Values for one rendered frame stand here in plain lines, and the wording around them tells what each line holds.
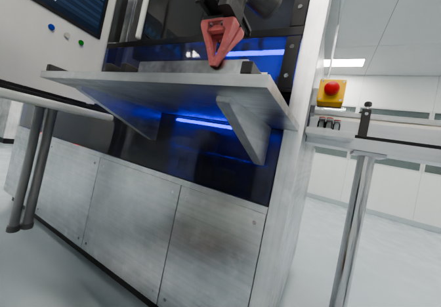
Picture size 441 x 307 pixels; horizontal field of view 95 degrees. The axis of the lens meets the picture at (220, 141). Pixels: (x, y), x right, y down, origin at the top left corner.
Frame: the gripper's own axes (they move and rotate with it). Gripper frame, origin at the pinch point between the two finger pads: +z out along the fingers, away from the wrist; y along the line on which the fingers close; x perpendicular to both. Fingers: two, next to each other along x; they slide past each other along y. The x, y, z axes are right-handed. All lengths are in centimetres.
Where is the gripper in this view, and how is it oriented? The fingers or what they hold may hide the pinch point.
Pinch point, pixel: (214, 61)
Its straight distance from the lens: 37.9
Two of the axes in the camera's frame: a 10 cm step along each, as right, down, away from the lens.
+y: 4.4, 1.8, 8.8
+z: -2.3, 9.7, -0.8
